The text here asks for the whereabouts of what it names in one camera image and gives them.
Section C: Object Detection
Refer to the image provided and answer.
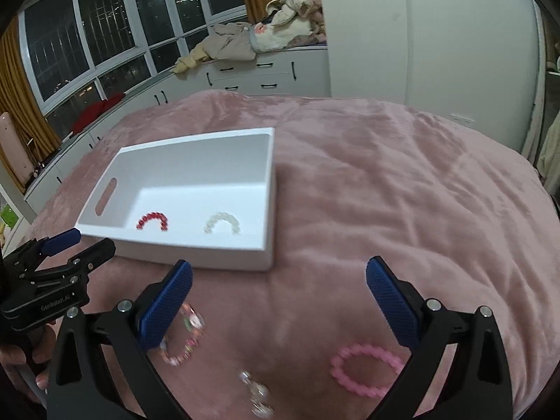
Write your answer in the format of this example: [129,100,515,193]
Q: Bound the colourful charm bead bracelet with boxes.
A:
[157,300,206,367]

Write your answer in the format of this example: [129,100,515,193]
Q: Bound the pink bead bracelet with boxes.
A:
[329,342,406,399]

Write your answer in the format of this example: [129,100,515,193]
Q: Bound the silver crystal earrings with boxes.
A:
[238,371,274,419]

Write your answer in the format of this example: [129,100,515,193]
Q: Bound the person's left hand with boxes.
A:
[1,321,57,397]

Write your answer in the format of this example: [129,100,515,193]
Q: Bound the white shelf unit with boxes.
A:
[1,186,36,256]

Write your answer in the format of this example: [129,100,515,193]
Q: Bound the pink appliance by curtain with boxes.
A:
[1,112,34,185]

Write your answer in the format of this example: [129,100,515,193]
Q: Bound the white rectangular storage tray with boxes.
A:
[75,128,276,271]

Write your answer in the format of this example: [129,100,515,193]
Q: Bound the red cloth on sill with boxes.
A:
[71,93,125,135]

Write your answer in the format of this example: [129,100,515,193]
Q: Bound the mustard curtain left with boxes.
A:
[1,17,61,193]

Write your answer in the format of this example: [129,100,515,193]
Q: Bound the large white-framed window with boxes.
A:
[18,0,246,138]

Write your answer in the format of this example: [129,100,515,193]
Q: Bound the white low drawer cabinet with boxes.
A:
[24,45,330,213]

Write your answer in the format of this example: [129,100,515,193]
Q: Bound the pile of beige clothes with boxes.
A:
[172,0,327,75]

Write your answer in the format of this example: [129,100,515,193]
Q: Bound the white wardrobe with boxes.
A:
[322,0,540,150]

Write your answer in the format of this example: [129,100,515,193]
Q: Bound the red bead bracelet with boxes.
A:
[135,211,170,232]

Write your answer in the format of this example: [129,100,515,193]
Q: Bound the white pearl bracelet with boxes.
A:
[203,210,243,236]

